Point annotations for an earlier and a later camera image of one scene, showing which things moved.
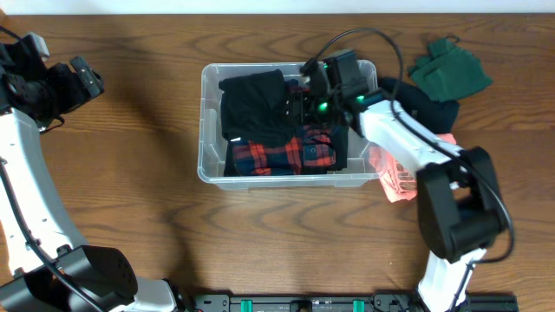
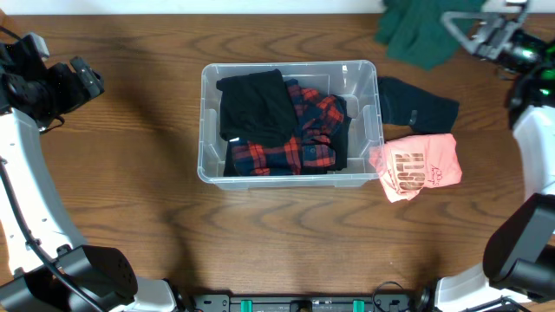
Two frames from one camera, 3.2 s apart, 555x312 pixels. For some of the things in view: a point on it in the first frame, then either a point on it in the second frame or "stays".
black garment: x=255 y=107 stays
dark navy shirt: x=439 y=116 stays
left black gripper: x=70 y=95 stays
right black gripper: x=297 y=112 to x=486 y=49
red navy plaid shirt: x=313 y=147 stays
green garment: x=449 y=73 to x=414 y=33
